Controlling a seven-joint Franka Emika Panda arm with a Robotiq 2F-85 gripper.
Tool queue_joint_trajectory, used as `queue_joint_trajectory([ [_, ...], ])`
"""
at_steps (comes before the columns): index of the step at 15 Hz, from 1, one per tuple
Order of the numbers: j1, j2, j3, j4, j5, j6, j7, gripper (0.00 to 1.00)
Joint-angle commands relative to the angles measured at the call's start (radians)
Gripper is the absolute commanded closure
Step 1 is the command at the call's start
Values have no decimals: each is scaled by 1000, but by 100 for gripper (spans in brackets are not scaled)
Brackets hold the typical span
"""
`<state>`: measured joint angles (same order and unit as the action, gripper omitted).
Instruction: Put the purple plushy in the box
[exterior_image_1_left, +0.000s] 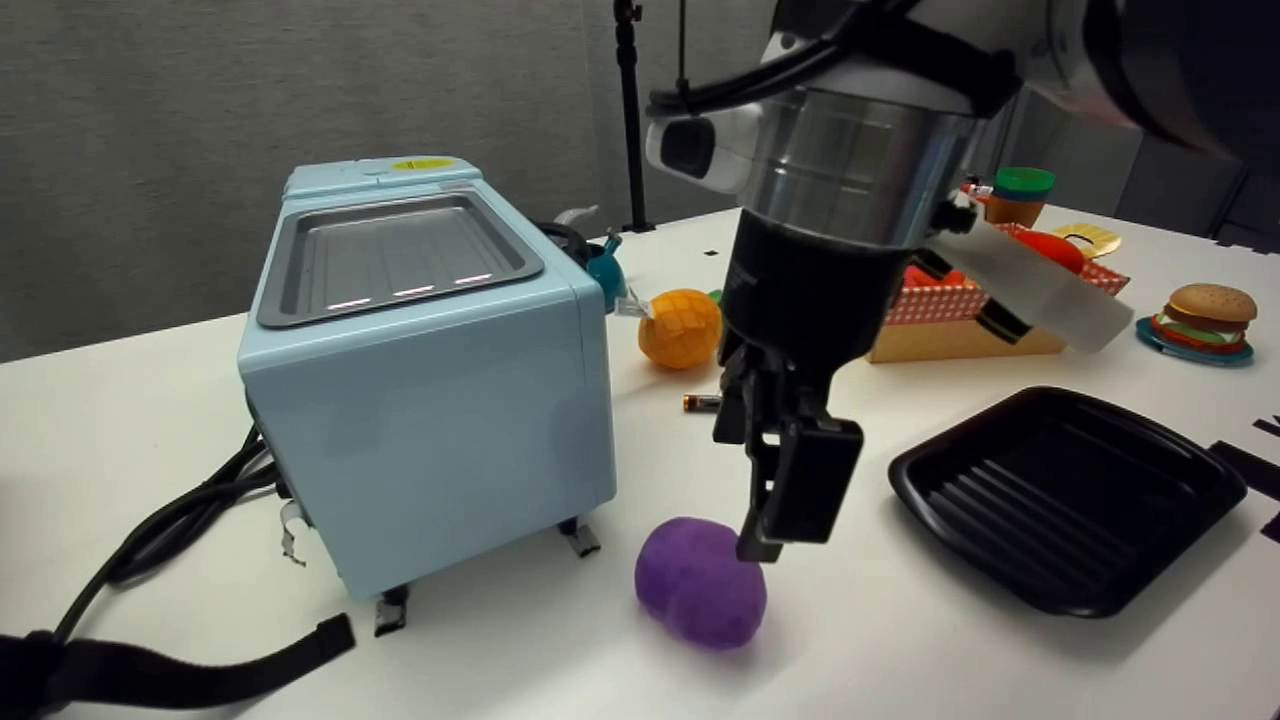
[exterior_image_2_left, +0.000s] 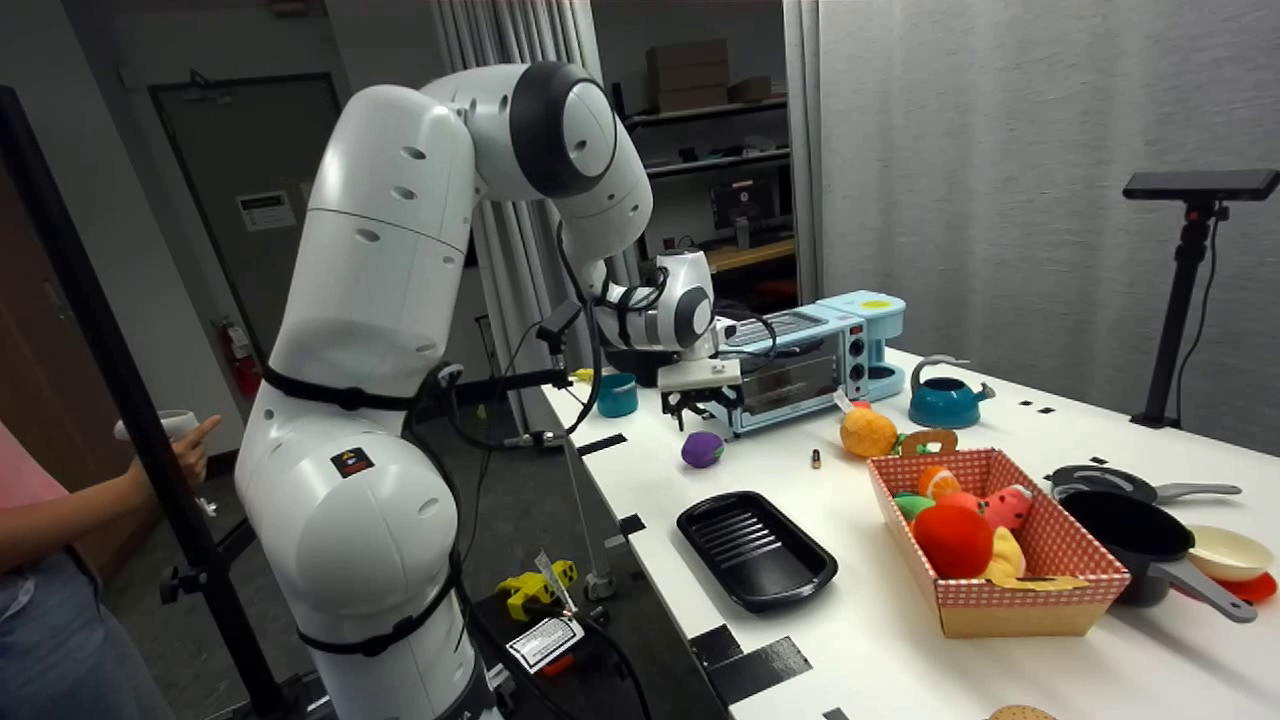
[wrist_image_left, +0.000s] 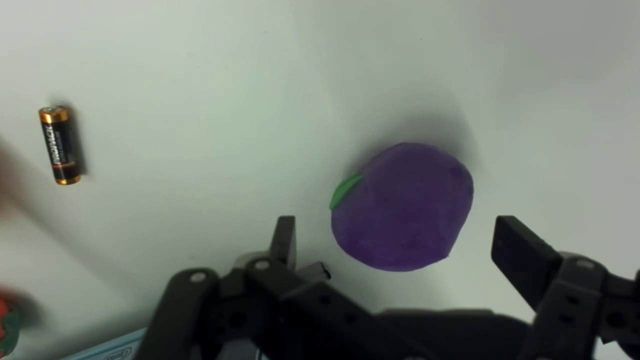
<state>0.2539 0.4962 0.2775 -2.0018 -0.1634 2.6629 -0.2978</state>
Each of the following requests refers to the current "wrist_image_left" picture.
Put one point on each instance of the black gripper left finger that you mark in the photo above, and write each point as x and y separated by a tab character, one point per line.
293	300

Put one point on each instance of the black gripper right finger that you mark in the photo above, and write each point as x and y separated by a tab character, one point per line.
566	300

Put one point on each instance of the purple plush plum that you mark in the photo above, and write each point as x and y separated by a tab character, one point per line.
402	206

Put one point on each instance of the black and gold battery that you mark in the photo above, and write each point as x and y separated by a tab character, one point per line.
62	144

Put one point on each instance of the orange plush pineapple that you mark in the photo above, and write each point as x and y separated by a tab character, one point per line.
14	322

